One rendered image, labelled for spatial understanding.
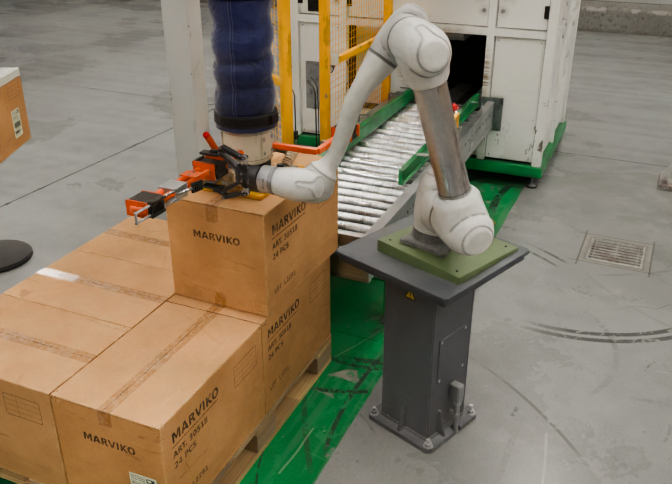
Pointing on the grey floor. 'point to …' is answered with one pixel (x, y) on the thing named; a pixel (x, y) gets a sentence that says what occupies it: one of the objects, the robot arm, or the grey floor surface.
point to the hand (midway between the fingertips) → (207, 169)
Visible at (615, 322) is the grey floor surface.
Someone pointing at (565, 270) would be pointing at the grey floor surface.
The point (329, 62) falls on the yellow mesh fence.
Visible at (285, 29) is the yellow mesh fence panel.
